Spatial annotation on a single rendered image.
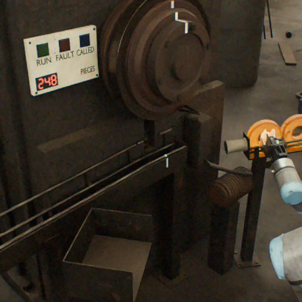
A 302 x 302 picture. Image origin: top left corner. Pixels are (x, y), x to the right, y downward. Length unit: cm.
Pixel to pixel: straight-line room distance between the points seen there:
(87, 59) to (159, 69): 25
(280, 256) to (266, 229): 131
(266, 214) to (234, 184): 76
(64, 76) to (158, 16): 37
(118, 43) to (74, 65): 18
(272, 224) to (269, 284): 48
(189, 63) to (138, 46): 20
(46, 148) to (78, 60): 31
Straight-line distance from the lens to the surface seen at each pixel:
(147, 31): 151
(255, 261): 241
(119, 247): 153
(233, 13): 432
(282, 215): 276
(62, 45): 151
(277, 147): 189
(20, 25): 145
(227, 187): 199
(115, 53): 150
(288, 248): 132
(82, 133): 165
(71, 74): 156
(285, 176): 179
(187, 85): 165
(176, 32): 153
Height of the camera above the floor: 160
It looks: 29 degrees down
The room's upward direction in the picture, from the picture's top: straight up
